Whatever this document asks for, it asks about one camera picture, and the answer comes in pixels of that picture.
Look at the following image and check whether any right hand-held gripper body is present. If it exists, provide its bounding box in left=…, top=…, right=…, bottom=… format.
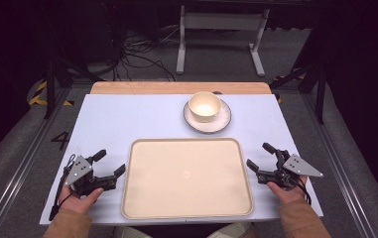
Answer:
left=256, top=150, right=324, bottom=191

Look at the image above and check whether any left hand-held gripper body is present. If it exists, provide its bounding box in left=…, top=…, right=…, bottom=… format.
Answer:
left=64, top=155, right=118, bottom=196

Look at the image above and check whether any person's left hand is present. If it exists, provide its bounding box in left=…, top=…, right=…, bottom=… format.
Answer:
left=59, top=183, right=105, bottom=216

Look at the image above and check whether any person's right hand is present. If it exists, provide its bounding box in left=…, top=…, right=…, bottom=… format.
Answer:
left=266, top=175, right=309, bottom=205

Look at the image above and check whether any white table mat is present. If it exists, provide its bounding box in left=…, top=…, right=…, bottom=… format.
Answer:
left=40, top=93, right=324, bottom=226

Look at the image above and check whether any cream saucer plate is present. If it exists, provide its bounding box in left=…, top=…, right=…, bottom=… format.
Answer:
left=183, top=98, right=232, bottom=135

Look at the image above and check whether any beige rectangular tray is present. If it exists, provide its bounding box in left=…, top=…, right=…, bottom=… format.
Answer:
left=120, top=137, right=254, bottom=221

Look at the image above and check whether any cream bowl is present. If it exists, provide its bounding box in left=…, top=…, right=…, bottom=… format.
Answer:
left=188, top=90, right=223, bottom=123

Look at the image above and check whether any black metal stand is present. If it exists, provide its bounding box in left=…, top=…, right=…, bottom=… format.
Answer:
left=269, top=62, right=328, bottom=126
left=42, top=58, right=105, bottom=121

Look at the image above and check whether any wooden table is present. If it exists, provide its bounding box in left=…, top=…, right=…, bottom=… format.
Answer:
left=89, top=80, right=273, bottom=96

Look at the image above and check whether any white metal stand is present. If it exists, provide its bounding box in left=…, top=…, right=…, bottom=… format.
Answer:
left=176, top=5, right=271, bottom=78

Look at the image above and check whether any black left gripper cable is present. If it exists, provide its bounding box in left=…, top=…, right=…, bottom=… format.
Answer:
left=48, top=153, right=77, bottom=222

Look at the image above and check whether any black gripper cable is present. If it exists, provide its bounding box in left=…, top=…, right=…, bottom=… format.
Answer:
left=295, top=178, right=313, bottom=206
left=48, top=153, right=77, bottom=222

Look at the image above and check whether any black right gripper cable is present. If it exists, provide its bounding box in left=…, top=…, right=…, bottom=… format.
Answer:
left=295, top=178, right=313, bottom=206

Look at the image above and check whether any aluminium floor rail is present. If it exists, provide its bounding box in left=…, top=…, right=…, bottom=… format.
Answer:
left=300, top=92, right=378, bottom=238
left=0, top=86, right=73, bottom=238

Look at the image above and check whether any tangle of black floor cables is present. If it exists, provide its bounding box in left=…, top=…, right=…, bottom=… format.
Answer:
left=108, top=23, right=181, bottom=82

